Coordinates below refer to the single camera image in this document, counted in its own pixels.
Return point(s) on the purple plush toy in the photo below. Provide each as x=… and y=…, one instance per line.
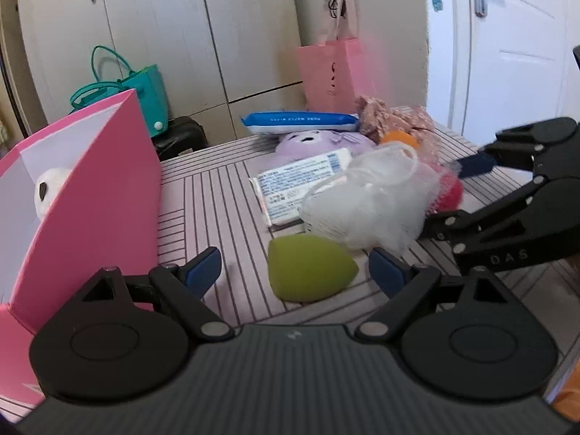
x=308, y=142

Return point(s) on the teal tote bag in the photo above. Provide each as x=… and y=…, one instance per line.
x=145, y=95

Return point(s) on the pink floral scrunchie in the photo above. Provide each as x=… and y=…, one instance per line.
x=389, y=115

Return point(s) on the orange makeup sponge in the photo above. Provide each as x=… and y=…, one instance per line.
x=398, y=138

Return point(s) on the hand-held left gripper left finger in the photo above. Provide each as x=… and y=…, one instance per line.
x=205, y=268

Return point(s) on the white mesh bath sponge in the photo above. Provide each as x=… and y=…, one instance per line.
x=362, y=208

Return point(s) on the red makeup sponge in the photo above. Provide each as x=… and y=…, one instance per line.
x=453, y=197

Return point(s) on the blue wet wipes pack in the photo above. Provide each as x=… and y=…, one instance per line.
x=294, y=122

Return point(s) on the large pink paper box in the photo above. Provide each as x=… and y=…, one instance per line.
x=90, y=217

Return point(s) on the pink paper gift bag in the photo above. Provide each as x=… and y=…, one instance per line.
x=330, y=72

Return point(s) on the blue wall sticker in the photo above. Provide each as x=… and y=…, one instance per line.
x=437, y=2

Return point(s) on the white wipes packet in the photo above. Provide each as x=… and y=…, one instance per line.
x=290, y=185

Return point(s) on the white door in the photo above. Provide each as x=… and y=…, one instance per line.
x=521, y=77

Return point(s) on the striped bed sheet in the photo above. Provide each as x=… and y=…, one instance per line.
x=217, y=204

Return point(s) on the white panda plush toy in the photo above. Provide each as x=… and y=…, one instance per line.
x=50, y=190

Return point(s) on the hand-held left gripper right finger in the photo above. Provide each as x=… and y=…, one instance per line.
x=385, y=272

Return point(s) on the green makeup sponge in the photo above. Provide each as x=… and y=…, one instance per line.
x=303, y=267

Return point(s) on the beige wardrobe cabinet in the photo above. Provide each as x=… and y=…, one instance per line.
x=181, y=31

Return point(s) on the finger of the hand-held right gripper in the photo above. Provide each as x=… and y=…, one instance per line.
x=475, y=166
x=471, y=226

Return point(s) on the black suitcase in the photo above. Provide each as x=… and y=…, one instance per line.
x=181, y=136

